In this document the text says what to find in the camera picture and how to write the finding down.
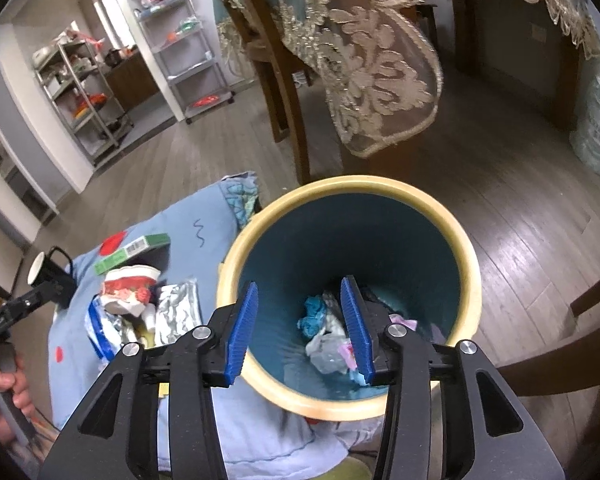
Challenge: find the blue face mask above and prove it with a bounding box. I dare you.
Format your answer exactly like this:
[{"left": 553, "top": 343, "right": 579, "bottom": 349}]
[{"left": 297, "top": 296, "right": 328, "bottom": 340}]

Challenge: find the clear plastic bag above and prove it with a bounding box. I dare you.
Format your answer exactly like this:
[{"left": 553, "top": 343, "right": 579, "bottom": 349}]
[{"left": 304, "top": 333, "right": 350, "bottom": 375}]

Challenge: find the red white paper cup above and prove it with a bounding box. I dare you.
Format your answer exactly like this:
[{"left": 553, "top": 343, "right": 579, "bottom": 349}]
[{"left": 99, "top": 264, "right": 161, "bottom": 318}]

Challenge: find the green white cardboard box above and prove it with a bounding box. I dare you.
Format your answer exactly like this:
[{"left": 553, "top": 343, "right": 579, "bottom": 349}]
[{"left": 94, "top": 232, "right": 171, "bottom": 275}]

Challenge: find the yellow rimmed teal trash bin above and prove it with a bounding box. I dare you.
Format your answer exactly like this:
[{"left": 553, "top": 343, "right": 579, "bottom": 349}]
[{"left": 216, "top": 176, "right": 482, "bottom": 422}]

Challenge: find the person's left hand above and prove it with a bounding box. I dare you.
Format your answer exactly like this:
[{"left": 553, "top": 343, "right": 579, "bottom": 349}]
[{"left": 0, "top": 356, "right": 37, "bottom": 446}]

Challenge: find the silver foil mask packet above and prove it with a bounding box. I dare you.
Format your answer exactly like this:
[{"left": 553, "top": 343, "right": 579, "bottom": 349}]
[{"left": 155, "top": 278, "right": 204, "bottom": 347}]

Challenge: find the black ceramic mug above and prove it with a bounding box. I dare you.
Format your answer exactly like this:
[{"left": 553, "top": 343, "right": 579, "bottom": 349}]
[{"left": 27, "top": 246, "right": 78, "bottom": 310}]

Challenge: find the green slipper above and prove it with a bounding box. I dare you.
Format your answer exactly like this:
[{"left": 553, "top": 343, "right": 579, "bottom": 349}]
[{"left": 320, "top": 456, "right": 373, "bottom": 480}]

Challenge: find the dark wooden chair right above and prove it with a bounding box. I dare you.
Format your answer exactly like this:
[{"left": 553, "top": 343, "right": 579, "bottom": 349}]
[{"left": 494, "top": 274, "right": 600, "bottom": 406}]

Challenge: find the steel kitchen rack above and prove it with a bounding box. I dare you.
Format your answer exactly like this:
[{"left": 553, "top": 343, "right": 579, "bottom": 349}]
[{"left": 32, "top": 34, "right": 133, "bottom": 167}]

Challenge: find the wooden dining chair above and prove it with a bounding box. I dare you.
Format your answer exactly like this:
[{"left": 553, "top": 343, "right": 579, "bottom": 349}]
[{"left": 212, "top": 0, "right": 340, "bottom": 185}]

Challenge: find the teal lace tablecloth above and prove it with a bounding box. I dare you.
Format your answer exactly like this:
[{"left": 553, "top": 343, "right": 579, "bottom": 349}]
[{"left": 212, "top": 0, "right": 600, "bottom": 160}]

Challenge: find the grey rolling shelf cart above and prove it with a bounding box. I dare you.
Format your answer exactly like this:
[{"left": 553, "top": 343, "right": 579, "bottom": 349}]
[{"left": 132, "top": 0, "right": 235, "bottom": 124}]

